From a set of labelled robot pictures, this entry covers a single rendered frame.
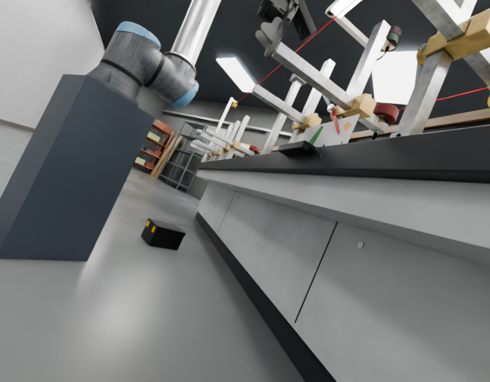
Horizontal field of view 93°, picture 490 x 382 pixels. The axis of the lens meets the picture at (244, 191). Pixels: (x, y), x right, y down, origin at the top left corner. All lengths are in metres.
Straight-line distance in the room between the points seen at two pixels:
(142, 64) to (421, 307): 1.12
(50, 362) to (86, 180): 0.52
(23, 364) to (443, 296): 0.85
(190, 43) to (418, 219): 1.04
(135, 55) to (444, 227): 1.01
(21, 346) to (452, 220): 0.83
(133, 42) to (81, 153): 0.43
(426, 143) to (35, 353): 0.85
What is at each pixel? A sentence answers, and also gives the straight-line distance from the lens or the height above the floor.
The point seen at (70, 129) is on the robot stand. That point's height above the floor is 0.43.
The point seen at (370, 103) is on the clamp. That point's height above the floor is 0.85.
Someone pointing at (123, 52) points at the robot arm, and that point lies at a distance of 1.04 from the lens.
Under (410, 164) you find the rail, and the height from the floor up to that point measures 0.63.
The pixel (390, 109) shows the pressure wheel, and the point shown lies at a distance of 0.89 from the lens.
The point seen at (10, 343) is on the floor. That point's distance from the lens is 0.71.
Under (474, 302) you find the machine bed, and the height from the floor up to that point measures 0.45.
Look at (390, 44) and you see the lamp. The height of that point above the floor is 1.12.
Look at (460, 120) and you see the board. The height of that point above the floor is 0.88.
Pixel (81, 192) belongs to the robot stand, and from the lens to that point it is 0.96.
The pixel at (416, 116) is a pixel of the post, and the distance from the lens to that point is 0.64.
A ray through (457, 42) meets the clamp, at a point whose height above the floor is 0.92.
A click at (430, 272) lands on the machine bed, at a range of 0.73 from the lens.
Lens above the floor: 0.44
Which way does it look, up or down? 3 degrees up
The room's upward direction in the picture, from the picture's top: 24 degrees clockwise
